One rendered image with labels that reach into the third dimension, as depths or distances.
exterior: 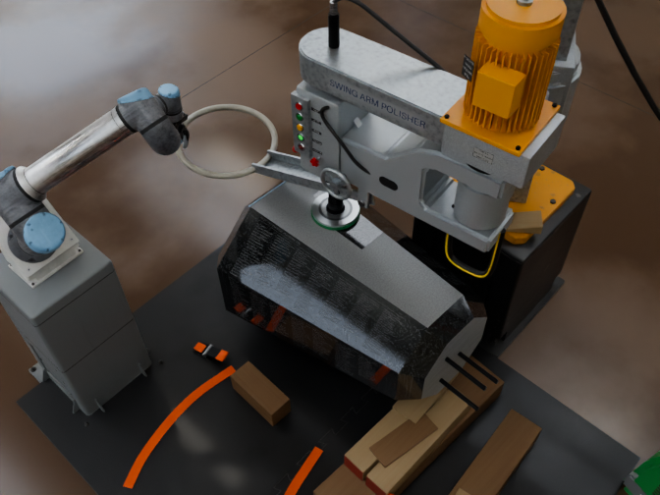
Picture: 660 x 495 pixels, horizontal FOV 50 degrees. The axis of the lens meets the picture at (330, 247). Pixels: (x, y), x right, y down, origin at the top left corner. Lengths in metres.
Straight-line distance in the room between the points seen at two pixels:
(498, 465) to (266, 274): 1.33
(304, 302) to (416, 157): 0.90
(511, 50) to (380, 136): 0.78
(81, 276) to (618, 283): 2.81
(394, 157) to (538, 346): 1.65
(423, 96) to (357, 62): 0.29
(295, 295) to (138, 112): 1.03
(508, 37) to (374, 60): 0.64
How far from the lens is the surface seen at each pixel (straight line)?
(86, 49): 5.93
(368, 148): 2.67
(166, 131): 2.67
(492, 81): 2.10
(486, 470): 3.37
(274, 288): 3.17
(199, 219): 4.38
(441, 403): 3.35
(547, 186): 3.52
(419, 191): 2.63
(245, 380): 3.53
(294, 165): 3.28
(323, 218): 3.15
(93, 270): 3.14
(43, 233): 2.86
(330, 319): 3.03
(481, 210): 2.54
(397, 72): 2.52
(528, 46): 2.09
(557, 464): 3.59
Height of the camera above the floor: 3.19
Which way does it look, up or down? 50 degrees down
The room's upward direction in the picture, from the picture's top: 1 degrees counter-clockwise
